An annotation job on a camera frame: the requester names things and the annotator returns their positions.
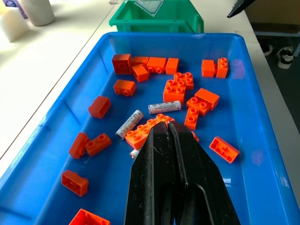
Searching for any white foam block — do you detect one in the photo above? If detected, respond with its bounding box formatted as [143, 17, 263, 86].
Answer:
[0, 7, 30, 43]

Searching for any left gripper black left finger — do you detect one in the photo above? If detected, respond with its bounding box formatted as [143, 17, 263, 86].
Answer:
[123, 121, 186, 225]

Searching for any grey metal shelf rail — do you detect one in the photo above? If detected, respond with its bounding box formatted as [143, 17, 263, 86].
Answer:
[254, 30, 300, 38]

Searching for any green plastic bin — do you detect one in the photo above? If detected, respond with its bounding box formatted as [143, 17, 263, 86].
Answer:
[109, 0, 204, 33]

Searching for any blue plastic tray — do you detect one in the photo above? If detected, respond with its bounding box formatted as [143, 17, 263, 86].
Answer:
[0, 32, 300, 225]

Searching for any clear printed plastic sheet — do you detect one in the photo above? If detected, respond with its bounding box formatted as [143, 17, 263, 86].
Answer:
[133, 0, 165, 17]

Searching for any white cylindrical container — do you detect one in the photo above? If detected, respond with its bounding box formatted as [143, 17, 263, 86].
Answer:
[20, 0, 56, 27]

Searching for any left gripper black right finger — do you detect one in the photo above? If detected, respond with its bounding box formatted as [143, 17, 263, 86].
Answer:
[168, 120, 241, 225]

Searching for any black and white sneaker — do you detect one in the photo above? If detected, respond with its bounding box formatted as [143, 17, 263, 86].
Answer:
[276, 46, 295, 69]
[261, 44, 274, 57]

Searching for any purple and white carton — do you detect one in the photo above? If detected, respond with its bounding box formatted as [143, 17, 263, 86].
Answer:
[0, 0, 29, 20]

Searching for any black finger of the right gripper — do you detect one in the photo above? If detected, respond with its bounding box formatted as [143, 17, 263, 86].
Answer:
[226, 0, 257, 19]

